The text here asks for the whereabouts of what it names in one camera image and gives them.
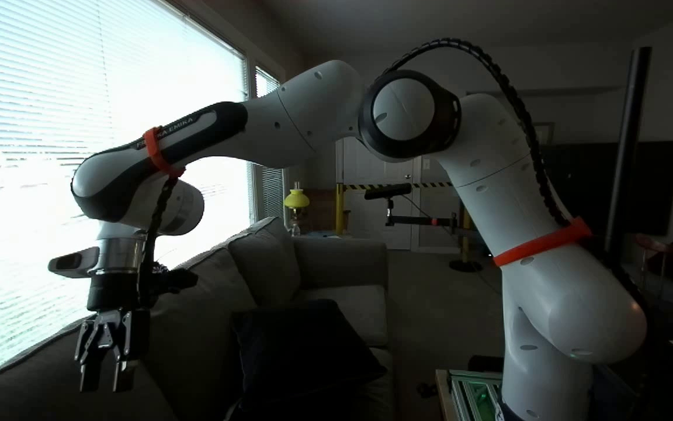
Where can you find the dark blue pillow teal piping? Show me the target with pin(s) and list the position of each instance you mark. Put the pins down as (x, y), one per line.
(304, 358)

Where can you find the black vertical pole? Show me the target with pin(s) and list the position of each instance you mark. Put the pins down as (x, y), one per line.
(631, 142)

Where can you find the black camera boom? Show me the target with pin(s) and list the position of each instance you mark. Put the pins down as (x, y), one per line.
(422, 220)

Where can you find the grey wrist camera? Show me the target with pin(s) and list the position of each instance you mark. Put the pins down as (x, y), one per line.
(71, 261)

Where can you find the narrow side window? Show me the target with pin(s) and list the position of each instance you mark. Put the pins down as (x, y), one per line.
(269, 195)

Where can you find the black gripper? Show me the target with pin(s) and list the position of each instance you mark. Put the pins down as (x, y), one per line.
(114, 294)

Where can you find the grey fabric sofa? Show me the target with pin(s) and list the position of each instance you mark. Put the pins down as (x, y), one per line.
(336, 265)

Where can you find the white window blinds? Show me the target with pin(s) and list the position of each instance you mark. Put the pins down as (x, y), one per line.
(41, 119)

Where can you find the black television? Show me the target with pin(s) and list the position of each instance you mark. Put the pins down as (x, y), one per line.
(648, 188)

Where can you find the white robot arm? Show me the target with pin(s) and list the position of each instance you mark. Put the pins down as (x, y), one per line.
(561, 313)

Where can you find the wooden table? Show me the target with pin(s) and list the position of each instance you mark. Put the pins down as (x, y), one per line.
(439, 394)

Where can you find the yellow black caution barrier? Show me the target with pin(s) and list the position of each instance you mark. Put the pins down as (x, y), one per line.
(431, 187)

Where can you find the black stereo camera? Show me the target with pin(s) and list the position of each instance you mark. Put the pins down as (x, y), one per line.
(386, 191)

